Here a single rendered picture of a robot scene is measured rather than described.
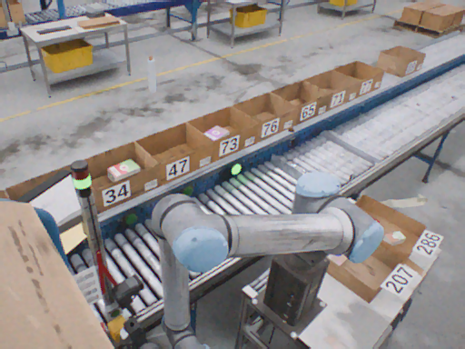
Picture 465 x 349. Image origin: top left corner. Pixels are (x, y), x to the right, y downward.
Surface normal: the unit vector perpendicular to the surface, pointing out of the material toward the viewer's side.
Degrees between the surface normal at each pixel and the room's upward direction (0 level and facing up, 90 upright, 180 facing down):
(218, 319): 0
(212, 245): 84
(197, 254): 84
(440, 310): 0
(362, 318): 0
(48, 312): 34
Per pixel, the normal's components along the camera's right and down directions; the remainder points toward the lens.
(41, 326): 0.46, -0.86
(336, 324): 0.00, -0.81
